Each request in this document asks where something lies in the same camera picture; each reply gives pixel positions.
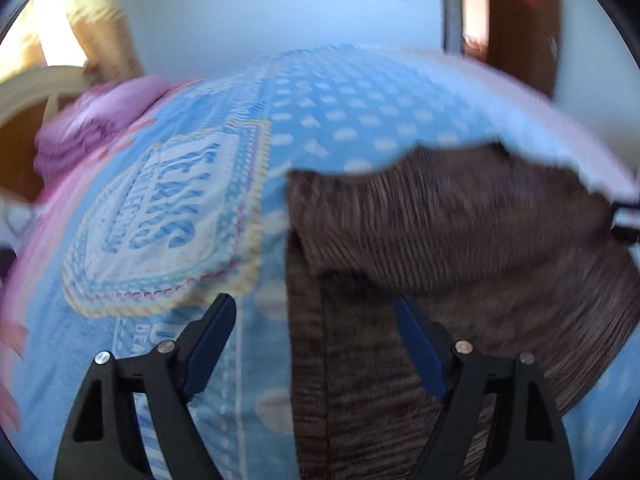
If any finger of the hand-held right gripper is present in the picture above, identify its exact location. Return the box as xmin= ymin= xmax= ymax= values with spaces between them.
xmin=611 ymin=202 xmax=640 ymax=247

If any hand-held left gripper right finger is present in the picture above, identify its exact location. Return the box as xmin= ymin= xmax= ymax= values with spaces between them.
xmin=394 ymin=296 xmax=574 ymax=480

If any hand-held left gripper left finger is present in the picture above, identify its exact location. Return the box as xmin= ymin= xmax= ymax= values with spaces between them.
xmin=54 ymin=294 xmax=237 ymax=480

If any brown knit sweater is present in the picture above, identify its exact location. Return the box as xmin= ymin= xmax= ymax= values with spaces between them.
xmin=284 ymin=141 xmax=640 ymax=480

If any printed blue pink bed sheet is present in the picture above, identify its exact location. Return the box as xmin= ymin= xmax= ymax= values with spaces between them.
xmin=0 ymin=42 xmax=640 ymax=480

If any brown wooden door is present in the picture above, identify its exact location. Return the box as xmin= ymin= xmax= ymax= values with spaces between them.
xmin=486 ymin=0 xmax=575 ymax=100

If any grey patterned pillow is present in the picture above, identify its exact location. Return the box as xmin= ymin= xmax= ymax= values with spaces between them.
xmin=0 ymin=199 xmax=37 ymax=246

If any folded pink quilt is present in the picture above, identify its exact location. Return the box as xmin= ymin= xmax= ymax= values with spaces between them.
xmin=33 ymin=75 xmax=172 ymax=177

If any cream and wood headboard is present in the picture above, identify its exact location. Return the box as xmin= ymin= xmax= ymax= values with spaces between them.
xmin=0 ymin=64 xmax=97 ymax=202

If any yellow patterned curtain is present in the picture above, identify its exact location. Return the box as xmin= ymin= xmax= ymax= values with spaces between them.
xmin=0 ymin=25 xmax=46 ymax=83
xmin=65 ymin=6 xmax=147 ymax=80

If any window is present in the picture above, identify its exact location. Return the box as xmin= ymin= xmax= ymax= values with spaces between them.
xmin=37 ymin=0 xmax=88 ymax=67

